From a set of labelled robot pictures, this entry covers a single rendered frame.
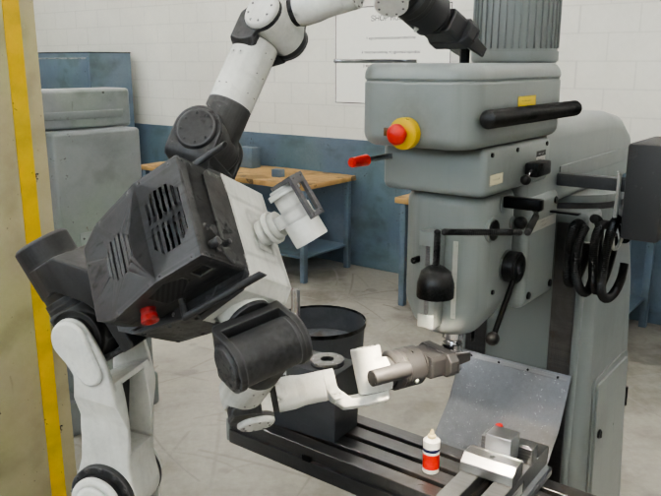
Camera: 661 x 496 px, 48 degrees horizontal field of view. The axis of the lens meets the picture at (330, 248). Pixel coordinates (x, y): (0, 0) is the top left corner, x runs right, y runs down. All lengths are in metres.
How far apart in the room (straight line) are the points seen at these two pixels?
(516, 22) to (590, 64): 4.21
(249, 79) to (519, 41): 0.62
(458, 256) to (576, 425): 0.74
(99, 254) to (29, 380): 1.68
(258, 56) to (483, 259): 0.62
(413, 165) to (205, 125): 0.43
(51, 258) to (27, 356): 1.50
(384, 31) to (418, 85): 5.34
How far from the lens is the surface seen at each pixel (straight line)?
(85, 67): 8.67
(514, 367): 2.11
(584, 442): 2.18
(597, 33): 5.95
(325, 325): 4.02
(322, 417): 1.97
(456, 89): 1.39
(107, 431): 1.62
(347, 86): 6.98
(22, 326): 2.97
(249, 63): 1.52
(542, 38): 1.77
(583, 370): 2.08
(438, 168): 1.52
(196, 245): 1.21
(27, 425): 3.11
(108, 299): 1.37
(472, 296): 1.60
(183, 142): 1.43
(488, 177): 1.49
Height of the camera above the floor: 1.89
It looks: 14 degrees down
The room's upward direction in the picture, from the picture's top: straight up
